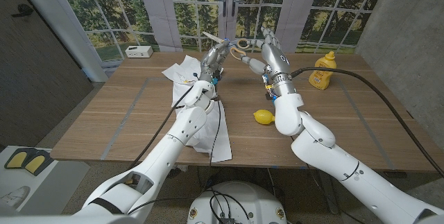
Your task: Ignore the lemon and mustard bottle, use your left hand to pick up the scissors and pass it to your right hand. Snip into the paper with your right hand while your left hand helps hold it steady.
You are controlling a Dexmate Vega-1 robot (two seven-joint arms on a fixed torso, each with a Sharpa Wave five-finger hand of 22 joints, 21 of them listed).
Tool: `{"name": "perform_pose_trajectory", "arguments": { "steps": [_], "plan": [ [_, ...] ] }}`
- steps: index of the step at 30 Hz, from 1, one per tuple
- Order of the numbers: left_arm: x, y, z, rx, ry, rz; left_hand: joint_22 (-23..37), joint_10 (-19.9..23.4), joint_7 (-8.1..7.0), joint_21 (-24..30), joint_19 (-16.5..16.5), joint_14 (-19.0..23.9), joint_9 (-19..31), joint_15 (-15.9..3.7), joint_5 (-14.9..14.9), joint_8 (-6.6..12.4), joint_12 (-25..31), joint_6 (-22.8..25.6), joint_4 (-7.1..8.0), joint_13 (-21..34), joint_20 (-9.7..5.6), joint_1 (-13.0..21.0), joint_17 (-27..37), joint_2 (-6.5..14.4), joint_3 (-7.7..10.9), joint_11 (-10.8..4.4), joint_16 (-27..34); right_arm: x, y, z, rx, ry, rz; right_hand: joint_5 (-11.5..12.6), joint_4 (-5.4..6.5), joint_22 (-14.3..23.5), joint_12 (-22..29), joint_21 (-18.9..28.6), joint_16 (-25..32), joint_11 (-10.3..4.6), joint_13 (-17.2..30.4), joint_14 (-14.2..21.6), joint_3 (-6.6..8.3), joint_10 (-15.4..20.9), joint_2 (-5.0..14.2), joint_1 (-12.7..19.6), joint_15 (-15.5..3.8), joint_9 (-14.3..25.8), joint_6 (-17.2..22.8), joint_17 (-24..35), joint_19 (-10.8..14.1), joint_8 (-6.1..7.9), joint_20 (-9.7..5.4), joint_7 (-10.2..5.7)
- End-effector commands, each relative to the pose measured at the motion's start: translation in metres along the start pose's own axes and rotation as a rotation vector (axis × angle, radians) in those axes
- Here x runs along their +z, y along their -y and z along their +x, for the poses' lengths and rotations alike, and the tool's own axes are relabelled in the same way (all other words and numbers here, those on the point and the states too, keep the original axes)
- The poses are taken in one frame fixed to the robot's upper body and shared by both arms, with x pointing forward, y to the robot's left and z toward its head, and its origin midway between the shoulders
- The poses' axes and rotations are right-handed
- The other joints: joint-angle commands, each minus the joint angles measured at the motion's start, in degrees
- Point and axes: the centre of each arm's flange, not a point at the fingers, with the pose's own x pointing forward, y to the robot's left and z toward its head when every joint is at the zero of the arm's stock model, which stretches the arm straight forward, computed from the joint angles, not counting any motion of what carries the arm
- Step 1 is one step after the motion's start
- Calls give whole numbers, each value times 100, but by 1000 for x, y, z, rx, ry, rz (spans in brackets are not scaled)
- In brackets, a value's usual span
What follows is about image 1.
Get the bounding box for grey table leg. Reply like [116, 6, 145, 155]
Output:
[317, 170, 340, 215]

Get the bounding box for white backdrop frame post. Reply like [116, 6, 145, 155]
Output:
[10, 0, 109, 83]

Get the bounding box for printed forest window backdrop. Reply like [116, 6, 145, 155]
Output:
[53, 0, 391, 62]

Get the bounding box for yellow mustard bottle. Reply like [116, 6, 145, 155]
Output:
[308, 51, 338, 91]

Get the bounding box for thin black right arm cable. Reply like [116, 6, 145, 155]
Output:
[305, 163, 368, 224]

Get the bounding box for white power socket box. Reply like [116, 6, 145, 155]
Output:
[124, 45, 154, 59]

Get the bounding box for creased white paper sheet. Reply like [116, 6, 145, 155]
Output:
[176, 99, 233, 164]

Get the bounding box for grey and orange scissors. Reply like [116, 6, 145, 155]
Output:
[201, 31, 251, 61]

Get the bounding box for crumpled white paper sheet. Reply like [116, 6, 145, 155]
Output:
[162, 55, 219, 109]

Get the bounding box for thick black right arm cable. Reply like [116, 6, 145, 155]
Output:
[290, 66, 444, 179]

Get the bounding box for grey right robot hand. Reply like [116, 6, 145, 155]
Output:
[238, 26, 298, 97]

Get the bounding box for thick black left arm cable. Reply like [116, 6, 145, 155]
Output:
[126, 84, 195, 171]

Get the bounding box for yellow black foot pedal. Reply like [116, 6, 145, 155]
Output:
[22, 150, 53, 176]
[3, 148, 28, 170]

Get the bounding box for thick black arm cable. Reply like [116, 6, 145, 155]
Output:
[290, 66, 444, 179]
[126, 84, 195, 171]

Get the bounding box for white robot torso base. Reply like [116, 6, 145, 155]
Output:
[187, 181, 288, 224]

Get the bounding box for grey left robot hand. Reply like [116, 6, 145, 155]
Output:
[199, 40, 230, 82]

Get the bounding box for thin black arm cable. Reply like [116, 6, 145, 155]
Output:
[126, 98, 223, 216]
[305, 163, 368, 224]

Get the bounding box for white sneaker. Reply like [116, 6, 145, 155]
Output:
[0, 185, 31, 209]

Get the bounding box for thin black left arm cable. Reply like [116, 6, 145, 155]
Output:
[126, 98, 223, 216]

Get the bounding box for yellow lemon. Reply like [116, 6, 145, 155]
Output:
[253, 109, 276, 126]

